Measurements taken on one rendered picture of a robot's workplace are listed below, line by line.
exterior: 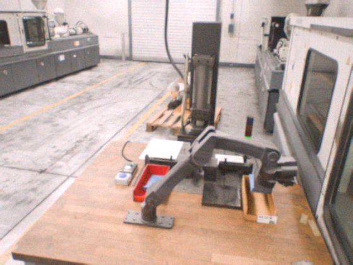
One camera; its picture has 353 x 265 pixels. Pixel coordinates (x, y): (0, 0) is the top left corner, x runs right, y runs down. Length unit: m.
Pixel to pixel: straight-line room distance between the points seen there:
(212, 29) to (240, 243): 0.90
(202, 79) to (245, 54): 9.28
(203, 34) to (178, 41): 9.35
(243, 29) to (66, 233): 9.76
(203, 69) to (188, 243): 0.72
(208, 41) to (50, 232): 1.03
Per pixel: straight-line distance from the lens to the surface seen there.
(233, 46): 10.56
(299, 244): 1.24
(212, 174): 1.48
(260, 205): 1.38
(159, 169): 1.51
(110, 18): 11.56
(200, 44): 1.39
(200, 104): 1.35
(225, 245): 1.15
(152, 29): 10.96
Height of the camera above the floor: 1.68
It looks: 22 degrees down
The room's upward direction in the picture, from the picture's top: 2 degrees clockwise
